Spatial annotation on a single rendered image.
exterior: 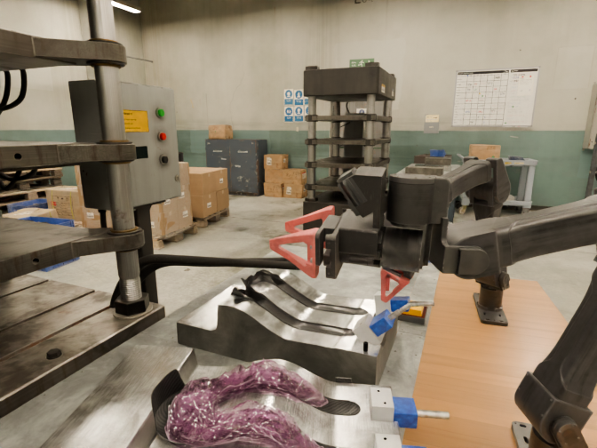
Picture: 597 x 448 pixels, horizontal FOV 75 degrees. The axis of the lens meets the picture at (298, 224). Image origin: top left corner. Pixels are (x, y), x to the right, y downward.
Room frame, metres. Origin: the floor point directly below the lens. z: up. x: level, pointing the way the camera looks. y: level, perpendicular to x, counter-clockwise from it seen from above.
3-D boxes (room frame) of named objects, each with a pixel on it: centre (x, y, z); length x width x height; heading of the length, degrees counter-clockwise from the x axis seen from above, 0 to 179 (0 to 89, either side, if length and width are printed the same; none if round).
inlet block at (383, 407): (0.57, -0.19, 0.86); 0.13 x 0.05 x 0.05; 84
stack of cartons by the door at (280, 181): (7.72, 0.26, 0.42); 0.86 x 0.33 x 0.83; 67
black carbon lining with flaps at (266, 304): (0.88, 0.01, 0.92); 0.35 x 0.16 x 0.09; 67
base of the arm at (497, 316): (1.07, -0.57, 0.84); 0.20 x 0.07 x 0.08; 162
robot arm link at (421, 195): (0.49, -0.18, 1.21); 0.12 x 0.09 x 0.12; 91
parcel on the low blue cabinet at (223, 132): (8.18, 1.60, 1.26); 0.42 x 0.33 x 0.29; 67
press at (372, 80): (5.53, -0.77, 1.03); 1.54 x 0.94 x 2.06; 157
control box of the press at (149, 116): (1.37, 0.58, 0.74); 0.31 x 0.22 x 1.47; 157
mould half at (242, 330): (0.90, 0.02, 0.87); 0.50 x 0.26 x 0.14; 67
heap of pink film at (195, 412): (0.54, 0.08, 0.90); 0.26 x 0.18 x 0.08; 84
